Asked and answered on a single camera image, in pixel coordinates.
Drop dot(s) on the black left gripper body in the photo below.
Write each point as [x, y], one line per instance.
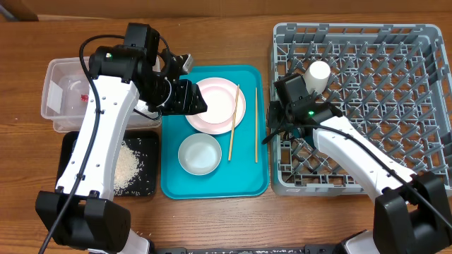
[170, 98]

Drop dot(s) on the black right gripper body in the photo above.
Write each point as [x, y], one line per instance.
[274, 115]

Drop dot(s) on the white cup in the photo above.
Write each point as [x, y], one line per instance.
[316, 77]

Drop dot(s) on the wooden chopstick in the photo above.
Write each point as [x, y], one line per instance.
[233, 123]
[256, 124]

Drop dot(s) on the grey bowl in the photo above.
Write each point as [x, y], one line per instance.
[199, 154]

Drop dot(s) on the white rice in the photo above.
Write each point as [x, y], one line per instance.
[130, 170]

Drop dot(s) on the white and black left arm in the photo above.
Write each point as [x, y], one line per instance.
[80, 212]

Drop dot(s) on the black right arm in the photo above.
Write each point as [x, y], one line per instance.
[411, 211]

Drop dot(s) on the large white plate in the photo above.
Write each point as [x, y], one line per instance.
[220, 128]

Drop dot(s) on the black tray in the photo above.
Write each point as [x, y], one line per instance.
[147, 142]

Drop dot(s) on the teal plastic tray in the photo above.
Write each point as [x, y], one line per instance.
[237, 178]

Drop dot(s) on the grey dish rack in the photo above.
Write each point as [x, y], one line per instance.
[392, 81]

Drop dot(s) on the clear plastic bin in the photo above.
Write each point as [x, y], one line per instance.
[64, 84]

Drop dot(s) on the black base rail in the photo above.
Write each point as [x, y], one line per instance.
[307, 249]

